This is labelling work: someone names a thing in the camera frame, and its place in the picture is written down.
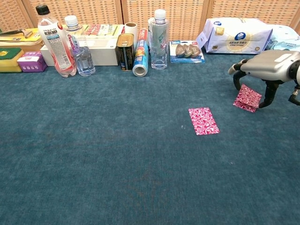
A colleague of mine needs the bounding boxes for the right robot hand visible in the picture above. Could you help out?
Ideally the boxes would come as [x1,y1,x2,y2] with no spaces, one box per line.
[228,50,300,109]

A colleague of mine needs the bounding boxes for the light blue wet wipes pack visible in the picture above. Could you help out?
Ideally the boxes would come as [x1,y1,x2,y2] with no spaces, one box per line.
[265,23,300,52]

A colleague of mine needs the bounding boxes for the white tissue pack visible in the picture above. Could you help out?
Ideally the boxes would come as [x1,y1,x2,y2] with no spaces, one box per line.
[196,16,274,55]

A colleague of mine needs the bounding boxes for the blue hooks blister pack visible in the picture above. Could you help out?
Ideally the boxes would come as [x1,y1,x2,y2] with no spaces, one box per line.
[169,40,206,64]

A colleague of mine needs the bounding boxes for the bamboo folding screen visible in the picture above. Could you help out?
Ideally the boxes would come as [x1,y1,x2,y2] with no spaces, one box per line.
[0,0,300,42]

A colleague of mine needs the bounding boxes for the tall clear bottle white cap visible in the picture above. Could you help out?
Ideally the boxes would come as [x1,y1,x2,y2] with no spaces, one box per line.
[150,9,170,70]

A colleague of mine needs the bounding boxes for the blue plastic wrap roll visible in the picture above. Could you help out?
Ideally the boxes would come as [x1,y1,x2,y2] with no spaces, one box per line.
[132,28,150,77]

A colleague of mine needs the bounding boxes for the white paper roll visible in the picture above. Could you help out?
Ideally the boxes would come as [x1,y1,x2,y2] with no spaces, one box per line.
[124,22,138,47]

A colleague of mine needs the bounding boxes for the black gold tin can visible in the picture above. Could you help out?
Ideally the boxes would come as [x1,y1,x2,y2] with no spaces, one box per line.
[115,33,135,71]

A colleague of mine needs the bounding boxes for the long white carton box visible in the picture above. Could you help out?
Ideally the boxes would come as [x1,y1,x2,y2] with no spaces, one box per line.
[39,38,119,67]

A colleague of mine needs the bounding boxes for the small clear water bottle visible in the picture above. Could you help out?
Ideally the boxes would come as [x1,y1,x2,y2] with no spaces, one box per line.
[64,15,96,77]

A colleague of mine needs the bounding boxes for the blue felt table mat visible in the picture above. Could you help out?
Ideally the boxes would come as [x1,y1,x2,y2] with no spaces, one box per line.
[0,50,300,225]

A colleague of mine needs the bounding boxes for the pink drink bottle black cap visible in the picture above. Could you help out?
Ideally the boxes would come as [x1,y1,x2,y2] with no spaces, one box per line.
[35,4,77,78]

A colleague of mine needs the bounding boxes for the brown cardboard box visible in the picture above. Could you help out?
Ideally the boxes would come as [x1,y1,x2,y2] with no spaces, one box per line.
[21,42,45,53]

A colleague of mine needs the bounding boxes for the small purple box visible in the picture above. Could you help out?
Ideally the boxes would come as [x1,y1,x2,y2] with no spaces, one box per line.
[16,51,48,73]

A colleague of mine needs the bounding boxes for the yellow razor blister pack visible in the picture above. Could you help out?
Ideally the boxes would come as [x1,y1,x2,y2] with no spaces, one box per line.
[0,28,44,47]

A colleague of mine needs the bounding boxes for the dark green small box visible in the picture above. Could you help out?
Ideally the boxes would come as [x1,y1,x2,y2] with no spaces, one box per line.
[0,47,24,73]

